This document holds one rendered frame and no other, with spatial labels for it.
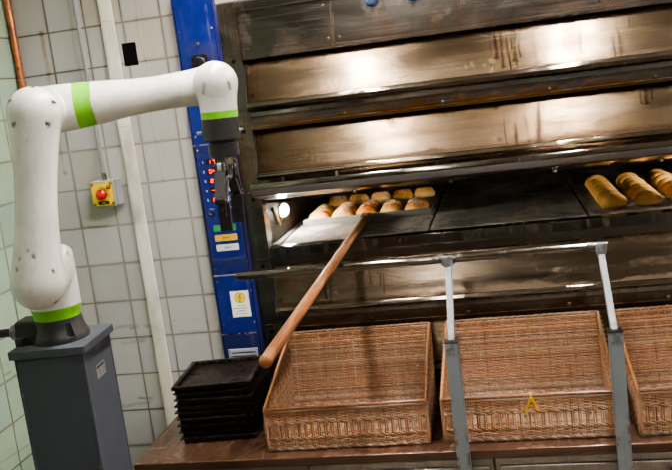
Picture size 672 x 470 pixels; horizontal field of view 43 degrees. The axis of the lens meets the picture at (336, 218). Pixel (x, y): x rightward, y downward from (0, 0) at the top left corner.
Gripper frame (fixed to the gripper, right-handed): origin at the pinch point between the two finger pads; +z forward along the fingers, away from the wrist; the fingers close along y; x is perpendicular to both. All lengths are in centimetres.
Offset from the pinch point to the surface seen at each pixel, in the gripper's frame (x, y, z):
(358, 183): 24, -91, 4
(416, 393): 37, -95, 84
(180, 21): -37, -106, -60
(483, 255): 64, -65, 28
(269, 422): -11, -58, 77
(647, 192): 127, -114, 20
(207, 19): -27, -105, -59
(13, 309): -107, -82, 38
